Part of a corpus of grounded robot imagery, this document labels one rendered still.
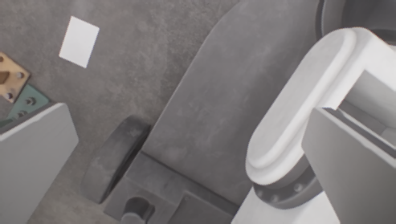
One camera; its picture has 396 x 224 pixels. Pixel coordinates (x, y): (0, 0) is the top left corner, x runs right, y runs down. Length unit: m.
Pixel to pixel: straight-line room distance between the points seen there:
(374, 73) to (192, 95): 0.24
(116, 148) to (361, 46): 0.37
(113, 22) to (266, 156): 0.47
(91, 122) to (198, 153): 0.34
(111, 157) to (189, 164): 0.14
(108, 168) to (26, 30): 0.44
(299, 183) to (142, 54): 0.45
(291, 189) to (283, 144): 0.05
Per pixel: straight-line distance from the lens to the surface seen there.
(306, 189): 0.23
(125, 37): 0.56
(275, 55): 0.38
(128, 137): 0.40
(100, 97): 0.59
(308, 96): 0.23
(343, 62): 0.24
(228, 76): 0.36
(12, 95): 0.72
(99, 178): 0.41
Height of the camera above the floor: 0.52
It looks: 79 degrees down
